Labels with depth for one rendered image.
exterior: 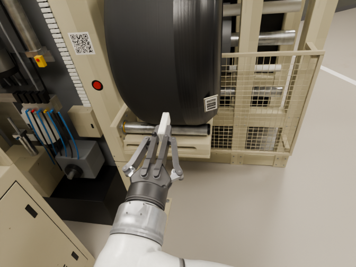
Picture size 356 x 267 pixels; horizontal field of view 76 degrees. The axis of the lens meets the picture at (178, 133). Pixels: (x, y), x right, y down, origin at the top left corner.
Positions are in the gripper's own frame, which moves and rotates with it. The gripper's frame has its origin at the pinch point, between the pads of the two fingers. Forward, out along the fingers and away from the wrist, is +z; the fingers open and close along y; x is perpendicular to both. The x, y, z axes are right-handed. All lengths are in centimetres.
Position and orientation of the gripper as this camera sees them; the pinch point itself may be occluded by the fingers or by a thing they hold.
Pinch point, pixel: (164, 126)
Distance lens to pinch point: 54.8
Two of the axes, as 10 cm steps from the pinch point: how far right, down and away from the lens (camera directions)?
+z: 1.5, -7.6, 6.4
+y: -9.8, -0.3, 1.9
